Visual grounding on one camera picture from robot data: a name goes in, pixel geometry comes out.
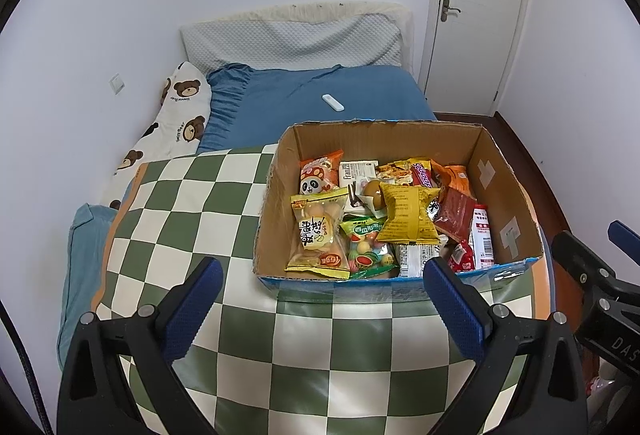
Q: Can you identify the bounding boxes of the green candy packet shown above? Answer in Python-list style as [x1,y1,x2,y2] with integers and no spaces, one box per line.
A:
[340,217,397,277]

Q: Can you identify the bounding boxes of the white red label packet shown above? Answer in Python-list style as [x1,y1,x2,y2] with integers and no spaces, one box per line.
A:
[470,204,497,266]

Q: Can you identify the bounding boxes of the white quilted pillow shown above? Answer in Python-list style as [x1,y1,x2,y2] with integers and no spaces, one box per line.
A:
[180,12,406,71]

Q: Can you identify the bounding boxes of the orange panda snack packet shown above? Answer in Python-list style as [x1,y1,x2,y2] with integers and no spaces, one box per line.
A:
[299,149,346,196]

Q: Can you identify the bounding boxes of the green white checkered mat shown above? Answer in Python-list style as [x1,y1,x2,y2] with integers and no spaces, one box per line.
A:
[92,142,551,435]

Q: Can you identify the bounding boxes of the bear print pillow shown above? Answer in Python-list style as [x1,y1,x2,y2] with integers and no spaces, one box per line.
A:
[100,61,212,211]

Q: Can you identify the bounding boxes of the yellow pillow snack packet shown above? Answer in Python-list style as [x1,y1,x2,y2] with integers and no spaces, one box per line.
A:
[376,182,442,244]

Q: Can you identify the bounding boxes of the brown cardboard box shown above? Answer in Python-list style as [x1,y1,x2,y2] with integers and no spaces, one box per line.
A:
[252,118,545,291]

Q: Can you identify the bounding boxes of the white door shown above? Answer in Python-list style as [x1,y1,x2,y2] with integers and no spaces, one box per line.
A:
[422,0,536,116]

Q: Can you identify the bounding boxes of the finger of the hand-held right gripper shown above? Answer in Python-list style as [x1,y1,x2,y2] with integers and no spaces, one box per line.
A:
[550,230,640,302]
[608,220,640,266]

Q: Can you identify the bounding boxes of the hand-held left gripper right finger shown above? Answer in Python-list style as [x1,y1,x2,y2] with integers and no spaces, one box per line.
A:
[423,257,588,435]

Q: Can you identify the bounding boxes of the small red snack packet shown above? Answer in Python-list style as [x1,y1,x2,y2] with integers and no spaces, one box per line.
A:
[447,240,476,272]

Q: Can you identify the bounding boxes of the white wafer packet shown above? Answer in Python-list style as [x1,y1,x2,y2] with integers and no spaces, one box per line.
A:
[338,159,379,188]

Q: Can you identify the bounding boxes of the silver white snack packet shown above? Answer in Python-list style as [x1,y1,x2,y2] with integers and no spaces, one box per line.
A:
[397,242,441,278]

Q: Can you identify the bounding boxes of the brown round snack packet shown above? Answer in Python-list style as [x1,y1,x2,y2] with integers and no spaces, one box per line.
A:
[362,180,388,211]

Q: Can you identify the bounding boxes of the clear yellow bread packet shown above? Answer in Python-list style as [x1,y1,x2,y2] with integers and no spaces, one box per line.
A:
[285,188,351,281]

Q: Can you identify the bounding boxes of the orange crinkled snack packet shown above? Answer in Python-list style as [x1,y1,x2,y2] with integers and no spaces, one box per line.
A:
[430,160,473,198]

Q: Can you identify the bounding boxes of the blue bedsheet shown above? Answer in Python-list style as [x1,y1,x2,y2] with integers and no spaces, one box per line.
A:
[196,64,437,153]

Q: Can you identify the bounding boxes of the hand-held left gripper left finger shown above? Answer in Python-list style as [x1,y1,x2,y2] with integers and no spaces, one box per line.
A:
[56,256,224,435]

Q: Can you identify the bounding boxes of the dark red snack packet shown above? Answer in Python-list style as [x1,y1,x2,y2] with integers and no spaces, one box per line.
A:
[434,188,477,243]

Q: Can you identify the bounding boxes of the black cable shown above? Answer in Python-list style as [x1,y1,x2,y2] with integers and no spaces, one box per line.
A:
[0,300,53,435]

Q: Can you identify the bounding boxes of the yellow instant noodle packet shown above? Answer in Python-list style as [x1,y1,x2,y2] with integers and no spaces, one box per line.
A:
[375,158,433,188]

